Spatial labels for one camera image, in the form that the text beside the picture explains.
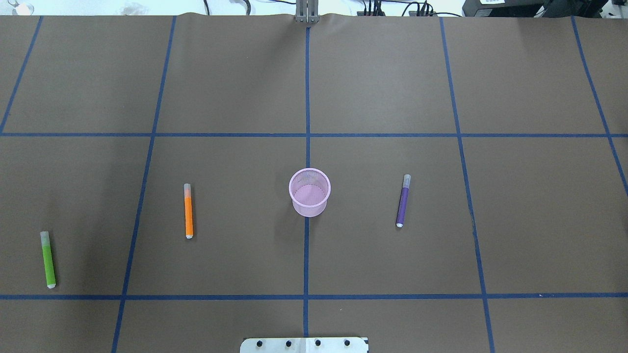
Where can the orange marker pen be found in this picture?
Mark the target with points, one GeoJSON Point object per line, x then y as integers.
{"type": "Point", "coordinates": [188, 211]}

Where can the pink mesh pen holder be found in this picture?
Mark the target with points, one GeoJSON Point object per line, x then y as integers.
{"type": "Point", "coordinates": [309, 190]}

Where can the purple marker pen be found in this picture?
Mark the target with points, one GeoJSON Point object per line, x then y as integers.
{"type": "Point", "coordinates": [403, 200]}

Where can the green marker pen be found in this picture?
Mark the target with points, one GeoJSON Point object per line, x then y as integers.
{"type": "Point", "coordinates": [46, 248]}

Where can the brown paper table mat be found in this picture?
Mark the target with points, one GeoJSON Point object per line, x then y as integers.
{"type": "Point", "coordinates": [514, 132]}

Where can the aluminium frame post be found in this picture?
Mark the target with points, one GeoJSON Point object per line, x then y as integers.
{"type": "Point", "coordinates": [306, 11]}

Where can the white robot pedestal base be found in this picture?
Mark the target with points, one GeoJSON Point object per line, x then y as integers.
{"type": "Point", "coordinates": [305, 345]}

